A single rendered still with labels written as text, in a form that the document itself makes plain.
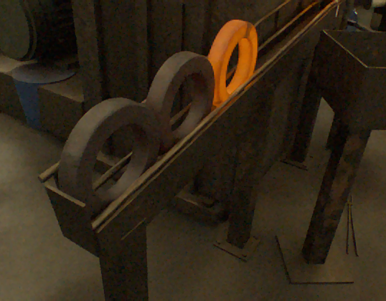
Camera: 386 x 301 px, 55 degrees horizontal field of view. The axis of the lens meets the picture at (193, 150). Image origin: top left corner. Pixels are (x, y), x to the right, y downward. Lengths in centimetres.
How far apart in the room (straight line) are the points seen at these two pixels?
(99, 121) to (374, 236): 121
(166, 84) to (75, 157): 20
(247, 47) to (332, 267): 79
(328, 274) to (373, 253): 22
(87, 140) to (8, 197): 113
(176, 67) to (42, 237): 93
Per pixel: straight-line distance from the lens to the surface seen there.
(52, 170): 56
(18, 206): 154
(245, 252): 128
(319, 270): 131
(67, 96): 173
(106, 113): 50
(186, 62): 63
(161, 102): 60
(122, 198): 56
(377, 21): 429
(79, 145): 49
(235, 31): 76
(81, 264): 128
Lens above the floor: 96
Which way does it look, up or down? 33 degrees down
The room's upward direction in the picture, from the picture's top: 3 degrees clockwise
